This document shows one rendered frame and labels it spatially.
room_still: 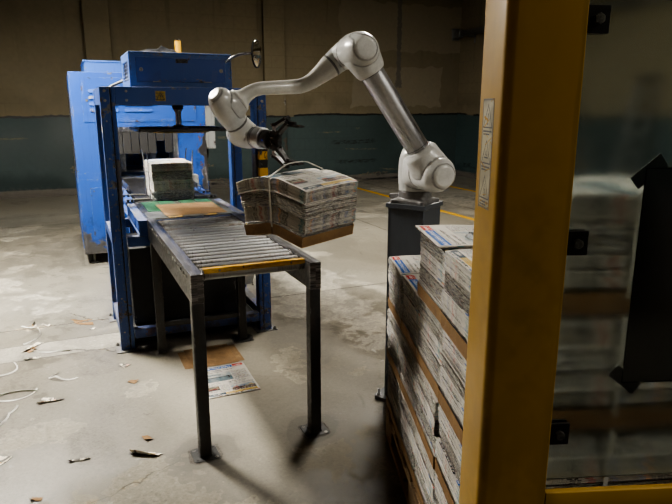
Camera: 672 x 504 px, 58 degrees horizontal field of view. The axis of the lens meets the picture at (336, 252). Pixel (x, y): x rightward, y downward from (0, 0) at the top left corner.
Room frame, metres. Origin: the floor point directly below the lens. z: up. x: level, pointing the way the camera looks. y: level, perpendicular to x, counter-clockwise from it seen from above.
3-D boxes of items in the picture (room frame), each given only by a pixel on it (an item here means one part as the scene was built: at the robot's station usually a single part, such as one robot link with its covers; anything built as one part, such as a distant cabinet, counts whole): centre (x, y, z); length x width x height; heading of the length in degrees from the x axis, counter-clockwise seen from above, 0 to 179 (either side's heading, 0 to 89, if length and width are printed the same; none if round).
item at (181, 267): (2.89, 0.82, 0.74); 1.34 x 0.05 x 0.12; 24
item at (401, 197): (2.86, -0.36, 1.03); 0.22 x 0.18 x 0.06; 57
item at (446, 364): (1.92, -0.46, 0.42); 1.17 x 0.39 x 0.83; 5
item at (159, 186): (4.45, 1.23, 0.93); 0.38 x 0.30 x 0.26; 24
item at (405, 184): (2.84, -0.38, 1.17); 0.18 x 0.16 x 0.22; 15
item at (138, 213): (3.92, 1.00, 0.75); 0.70 x 0.65 x 0.10; 24
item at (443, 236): (1.78, -0.45, 1.06); 0.37 x 0.29 x 0.01; 96
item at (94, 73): (6.43, 2.05, 1.04); 1.51 x 1.30 x 2.07; 24
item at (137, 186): (4.96, 1.45, 0.75); 1.53 x 0.64 x 0.10; 24
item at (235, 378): (3.03, 0.59, 0.00); 0.37 x 0.28 x 0.01; 24
